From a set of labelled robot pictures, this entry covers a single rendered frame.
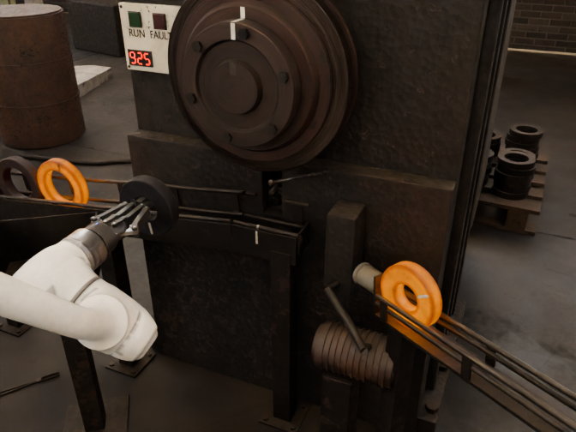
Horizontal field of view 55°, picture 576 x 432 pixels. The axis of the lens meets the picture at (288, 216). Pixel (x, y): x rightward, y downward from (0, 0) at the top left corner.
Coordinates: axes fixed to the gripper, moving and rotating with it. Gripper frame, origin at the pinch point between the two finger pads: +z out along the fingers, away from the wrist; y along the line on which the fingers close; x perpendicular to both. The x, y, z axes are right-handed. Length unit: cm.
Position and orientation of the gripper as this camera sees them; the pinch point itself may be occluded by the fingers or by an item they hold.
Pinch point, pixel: (147, 200)
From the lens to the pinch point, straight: 139.2
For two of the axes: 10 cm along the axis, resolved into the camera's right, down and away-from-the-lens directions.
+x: -0.3, -8.5, -5.2
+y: 9.2, 1.8, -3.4
